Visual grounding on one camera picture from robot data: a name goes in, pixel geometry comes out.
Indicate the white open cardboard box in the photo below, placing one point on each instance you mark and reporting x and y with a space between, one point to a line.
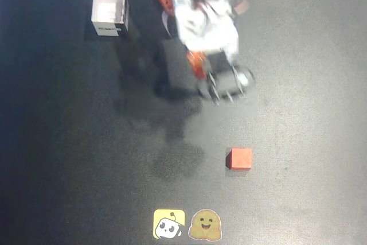
109 12

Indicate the black table mat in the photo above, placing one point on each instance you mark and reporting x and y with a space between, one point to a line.
286 107

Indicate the yellow robot face sticker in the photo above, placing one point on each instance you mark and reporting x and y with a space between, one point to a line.
169 224

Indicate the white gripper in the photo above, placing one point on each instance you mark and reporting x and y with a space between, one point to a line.
224 84

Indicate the red cube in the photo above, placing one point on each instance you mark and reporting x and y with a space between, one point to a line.
241 158

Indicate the hugging face emoji sticker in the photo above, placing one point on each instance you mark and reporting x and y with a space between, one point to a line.
205 225

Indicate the black webcam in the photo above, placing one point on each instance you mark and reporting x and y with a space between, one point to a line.
229 81

